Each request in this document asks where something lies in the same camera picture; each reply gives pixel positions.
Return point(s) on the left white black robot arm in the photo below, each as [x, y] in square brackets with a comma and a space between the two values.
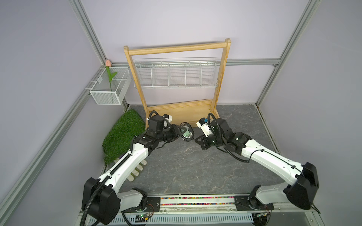
[101, 197]

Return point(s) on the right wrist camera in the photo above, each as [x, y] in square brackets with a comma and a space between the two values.
[203, 125]

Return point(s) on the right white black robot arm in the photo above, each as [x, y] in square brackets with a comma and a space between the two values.
[300, 180]

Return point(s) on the green charger adapter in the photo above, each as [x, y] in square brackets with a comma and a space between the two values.
[186, 133]

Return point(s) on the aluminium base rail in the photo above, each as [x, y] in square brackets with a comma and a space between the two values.
[216, 208]

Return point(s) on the white mesh wall basket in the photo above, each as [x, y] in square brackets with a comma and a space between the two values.
[100, 90]

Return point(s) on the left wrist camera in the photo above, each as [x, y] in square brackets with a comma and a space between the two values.
[168, 117]

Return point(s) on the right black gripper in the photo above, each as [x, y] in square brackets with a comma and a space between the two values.
[202, 141]

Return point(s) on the green artificial grass mat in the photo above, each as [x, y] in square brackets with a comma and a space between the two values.
[117, 141]

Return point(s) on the pink tulip artificial flower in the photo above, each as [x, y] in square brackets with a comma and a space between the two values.
[111, 75]

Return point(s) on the wooden rack frame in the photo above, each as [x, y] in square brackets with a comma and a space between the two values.
[190, 111]

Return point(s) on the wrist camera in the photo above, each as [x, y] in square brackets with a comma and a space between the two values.
[203, 125]
[168, 117]

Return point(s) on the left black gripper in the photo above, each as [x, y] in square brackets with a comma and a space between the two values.
[175, 132]

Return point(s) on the white wire basket shelf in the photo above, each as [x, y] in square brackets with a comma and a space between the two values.
[177, 72]

